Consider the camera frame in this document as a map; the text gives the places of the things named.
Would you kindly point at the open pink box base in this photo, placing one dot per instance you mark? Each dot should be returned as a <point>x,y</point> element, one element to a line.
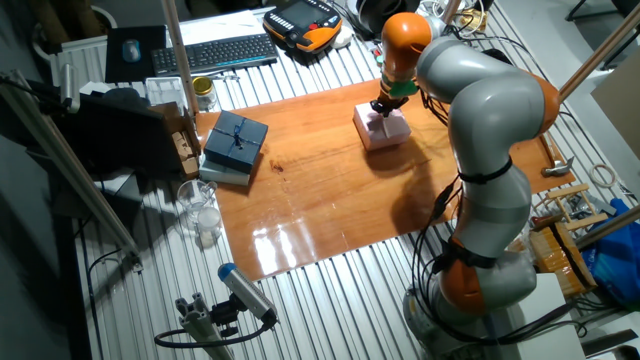
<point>392,145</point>

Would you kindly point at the silver camera with blue end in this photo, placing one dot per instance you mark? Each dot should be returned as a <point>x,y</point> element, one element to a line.
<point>247,292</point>

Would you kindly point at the black computer keyboard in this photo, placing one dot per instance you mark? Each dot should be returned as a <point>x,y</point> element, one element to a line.
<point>215,54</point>

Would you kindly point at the gold shiny packet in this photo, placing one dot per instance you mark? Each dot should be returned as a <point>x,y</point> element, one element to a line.
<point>474,21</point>

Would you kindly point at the glossy wooden board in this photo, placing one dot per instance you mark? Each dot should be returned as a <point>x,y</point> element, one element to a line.
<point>310,200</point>

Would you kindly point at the aluminium profile camera mount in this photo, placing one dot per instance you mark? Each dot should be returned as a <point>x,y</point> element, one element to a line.
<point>202,327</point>

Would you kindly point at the black filament spool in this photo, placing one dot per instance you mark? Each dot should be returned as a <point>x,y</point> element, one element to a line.
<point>372,12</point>

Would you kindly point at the small wooden rack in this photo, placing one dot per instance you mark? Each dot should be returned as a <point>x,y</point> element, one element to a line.
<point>570,191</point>

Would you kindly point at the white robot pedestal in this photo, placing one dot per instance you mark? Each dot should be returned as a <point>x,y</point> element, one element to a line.
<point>542,310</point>

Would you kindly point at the grey computer mouse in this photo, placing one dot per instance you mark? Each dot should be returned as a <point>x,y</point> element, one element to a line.
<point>131,51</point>

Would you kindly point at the dark blue ribboned gift box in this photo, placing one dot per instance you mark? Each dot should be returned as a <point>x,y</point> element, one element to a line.
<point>235,142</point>

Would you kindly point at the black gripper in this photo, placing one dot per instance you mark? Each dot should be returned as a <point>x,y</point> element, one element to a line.
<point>390,103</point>

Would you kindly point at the taped cardboard package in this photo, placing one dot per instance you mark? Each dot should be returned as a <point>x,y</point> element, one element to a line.
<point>560,260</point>

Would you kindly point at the black chair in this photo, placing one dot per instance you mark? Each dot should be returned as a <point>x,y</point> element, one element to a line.
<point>630,5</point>

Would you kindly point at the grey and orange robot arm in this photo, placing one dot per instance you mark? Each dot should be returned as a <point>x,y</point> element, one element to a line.
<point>495,110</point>

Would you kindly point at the aluminium frame beam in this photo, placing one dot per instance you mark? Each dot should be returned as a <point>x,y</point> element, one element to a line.
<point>65,165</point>

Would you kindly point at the brown cardboard box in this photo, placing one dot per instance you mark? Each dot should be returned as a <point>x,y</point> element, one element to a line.
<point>185,145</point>

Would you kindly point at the blue plastic bag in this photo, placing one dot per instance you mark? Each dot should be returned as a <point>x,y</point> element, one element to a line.
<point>617,255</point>

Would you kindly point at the beige cardboard sheet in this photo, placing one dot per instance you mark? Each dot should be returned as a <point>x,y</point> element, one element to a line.
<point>622,105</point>

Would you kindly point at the white paper sheets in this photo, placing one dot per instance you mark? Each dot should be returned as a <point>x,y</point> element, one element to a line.
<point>220,25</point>

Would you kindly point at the black mouse pad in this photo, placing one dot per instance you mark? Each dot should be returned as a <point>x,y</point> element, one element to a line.
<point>150,40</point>

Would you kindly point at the glass jar with yellow lid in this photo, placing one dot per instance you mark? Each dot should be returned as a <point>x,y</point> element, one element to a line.
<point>204,92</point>

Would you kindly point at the wooden frame pole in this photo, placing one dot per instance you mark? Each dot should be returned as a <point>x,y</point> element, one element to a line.
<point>177,50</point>
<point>607,227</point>
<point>600,50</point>
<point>451,9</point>

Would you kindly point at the dark monitor panel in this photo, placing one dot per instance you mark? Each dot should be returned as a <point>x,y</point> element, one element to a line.
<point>115,135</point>

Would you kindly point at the white rounded object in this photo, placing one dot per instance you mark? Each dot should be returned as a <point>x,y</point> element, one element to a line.
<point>342,37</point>

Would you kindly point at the orange and black teach pendant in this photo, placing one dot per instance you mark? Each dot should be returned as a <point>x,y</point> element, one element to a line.
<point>302,22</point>

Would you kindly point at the white gift box lid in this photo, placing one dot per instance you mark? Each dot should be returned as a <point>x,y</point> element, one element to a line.
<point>372,127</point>

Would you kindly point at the clear plastic tray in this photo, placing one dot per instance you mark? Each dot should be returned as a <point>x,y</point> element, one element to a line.
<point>165,91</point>

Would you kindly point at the small clear plastic cup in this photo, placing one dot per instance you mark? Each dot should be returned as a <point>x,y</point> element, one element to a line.
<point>209,225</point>

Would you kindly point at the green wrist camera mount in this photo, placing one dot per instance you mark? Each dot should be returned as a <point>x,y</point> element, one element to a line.
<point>404,89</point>

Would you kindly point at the clear glass measuring cup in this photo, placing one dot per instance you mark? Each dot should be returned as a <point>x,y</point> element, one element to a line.
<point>195,197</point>

